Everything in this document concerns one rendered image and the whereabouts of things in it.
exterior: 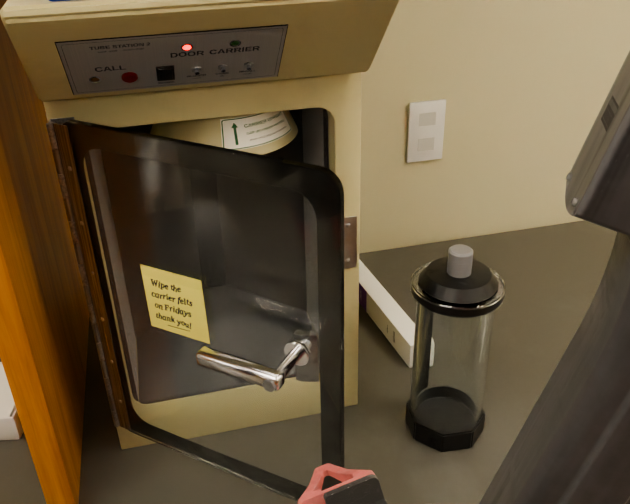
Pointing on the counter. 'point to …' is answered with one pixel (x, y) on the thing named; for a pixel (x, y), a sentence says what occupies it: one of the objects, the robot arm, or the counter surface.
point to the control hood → (359, 58)
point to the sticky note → (175, 303)
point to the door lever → (297, 355)
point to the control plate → (121, 51)
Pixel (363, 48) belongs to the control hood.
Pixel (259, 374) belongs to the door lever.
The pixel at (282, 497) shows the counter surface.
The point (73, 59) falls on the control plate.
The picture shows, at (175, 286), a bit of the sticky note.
